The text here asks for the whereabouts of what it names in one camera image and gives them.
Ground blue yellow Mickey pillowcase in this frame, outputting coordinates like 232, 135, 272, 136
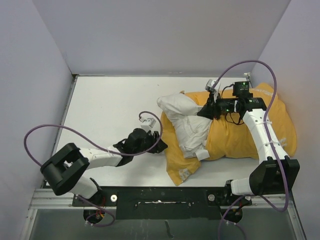
159, 82, 298, 186

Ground aluminium frame rail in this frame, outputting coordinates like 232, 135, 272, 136
21, 189, 306, 240

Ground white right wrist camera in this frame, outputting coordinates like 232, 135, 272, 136
205, 79, 221, 94

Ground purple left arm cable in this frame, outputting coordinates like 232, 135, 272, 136
23, 111, 164, 228

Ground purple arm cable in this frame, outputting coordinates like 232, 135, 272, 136
212, 59, 290, 240
23, 111, 164, 228

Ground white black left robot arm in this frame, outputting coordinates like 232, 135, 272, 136
40, 128, 168, 206

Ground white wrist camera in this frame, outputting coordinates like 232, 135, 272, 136
205, 79, 221, 94
140, 117, 156, 132

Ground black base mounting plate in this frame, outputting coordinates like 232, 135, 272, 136
71, 183, 253, 225

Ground white pillow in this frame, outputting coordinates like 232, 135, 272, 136
157, 93, 212, 161

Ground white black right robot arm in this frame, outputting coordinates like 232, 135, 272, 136
197, 79, 300, 205

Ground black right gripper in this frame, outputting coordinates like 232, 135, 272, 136
198, 91, 239, 120

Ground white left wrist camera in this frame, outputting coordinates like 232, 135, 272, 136
140, 117, 156, 132

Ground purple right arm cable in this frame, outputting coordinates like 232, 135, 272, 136
212, 59, 290, 240

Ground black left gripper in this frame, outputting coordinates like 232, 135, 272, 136
132, 129, 167, 155

